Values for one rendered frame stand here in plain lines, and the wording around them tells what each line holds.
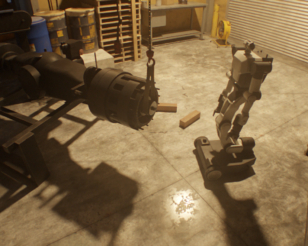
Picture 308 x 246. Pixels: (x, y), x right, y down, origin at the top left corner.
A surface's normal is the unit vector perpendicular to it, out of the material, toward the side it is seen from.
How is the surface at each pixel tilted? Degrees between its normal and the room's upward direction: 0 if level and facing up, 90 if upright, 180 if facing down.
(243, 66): 85
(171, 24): 90
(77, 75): 27
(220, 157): 0
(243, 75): 98
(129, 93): 39
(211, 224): 0
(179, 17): 90
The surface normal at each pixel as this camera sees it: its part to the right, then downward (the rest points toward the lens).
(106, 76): -0.18, -0.59
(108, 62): 0.53, 0.50
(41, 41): 0.80, 0.35
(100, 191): 0.00, -0.81
